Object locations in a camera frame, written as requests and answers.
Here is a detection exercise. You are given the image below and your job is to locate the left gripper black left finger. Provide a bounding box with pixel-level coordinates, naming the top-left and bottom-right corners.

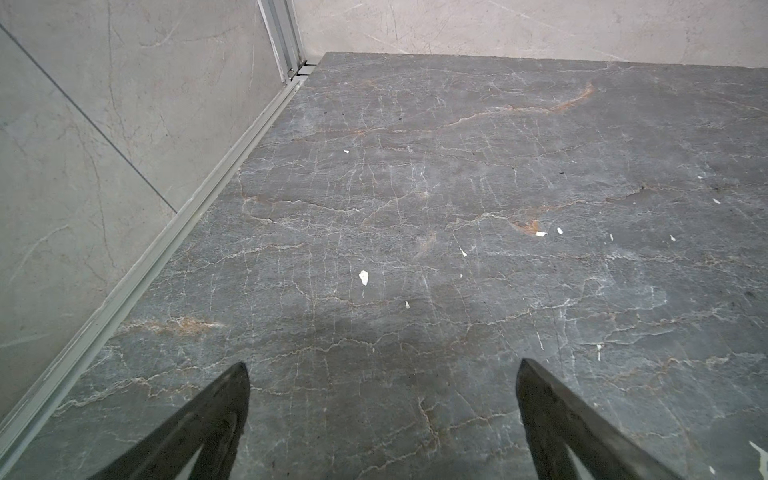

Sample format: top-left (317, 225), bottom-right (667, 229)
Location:
top-left (92, 362), bottom-right (250, 479)

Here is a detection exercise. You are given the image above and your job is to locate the aluminium rail frame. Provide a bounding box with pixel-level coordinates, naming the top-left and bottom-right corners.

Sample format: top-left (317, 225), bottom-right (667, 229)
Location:
top-left (1, 1), bottom-right (305, 471)

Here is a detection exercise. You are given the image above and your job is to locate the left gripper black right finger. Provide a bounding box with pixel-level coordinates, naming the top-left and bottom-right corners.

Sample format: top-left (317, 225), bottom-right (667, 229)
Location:
top-left (516, 358), bottom-right (680, 479)

